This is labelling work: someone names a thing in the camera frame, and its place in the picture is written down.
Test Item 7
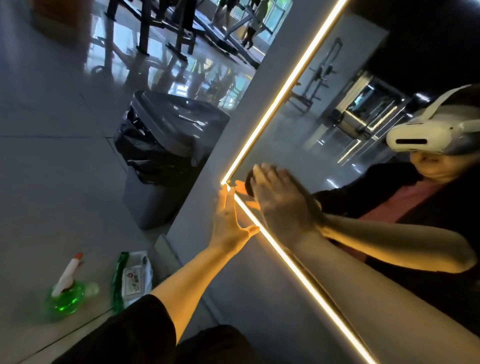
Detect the large wall mirror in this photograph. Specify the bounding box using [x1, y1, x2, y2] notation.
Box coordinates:
[165, 0, 480, 364]

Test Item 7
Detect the black gym weight machine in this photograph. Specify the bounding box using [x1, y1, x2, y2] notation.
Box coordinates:
[103, 0, 265, 70]

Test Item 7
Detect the person's left forearm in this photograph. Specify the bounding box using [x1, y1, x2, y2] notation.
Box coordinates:
[150, 243, 243, 343]

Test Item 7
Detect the person's right hand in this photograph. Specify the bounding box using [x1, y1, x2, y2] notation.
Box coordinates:
[247, 162, 327, 249]

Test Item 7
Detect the person's right forearm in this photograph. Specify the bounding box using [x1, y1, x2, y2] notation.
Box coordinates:
[288, 227, 480, 364]

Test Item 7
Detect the red square pillar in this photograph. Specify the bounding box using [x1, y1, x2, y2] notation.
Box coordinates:
[30, 0, 96, 40]

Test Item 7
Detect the green spray bottle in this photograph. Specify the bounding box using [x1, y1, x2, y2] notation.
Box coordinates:
[45, 252, 101, 317]

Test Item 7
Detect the dark grey plastic bin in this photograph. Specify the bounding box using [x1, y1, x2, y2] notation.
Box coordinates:
[113, 90, 232, 231]

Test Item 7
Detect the person's left hand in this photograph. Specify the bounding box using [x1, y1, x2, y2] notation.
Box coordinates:
[207, 183, 261, 258]

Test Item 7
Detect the dark brown cleaning cloth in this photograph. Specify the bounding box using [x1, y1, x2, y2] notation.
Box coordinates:
[243, 166, 261, 199]

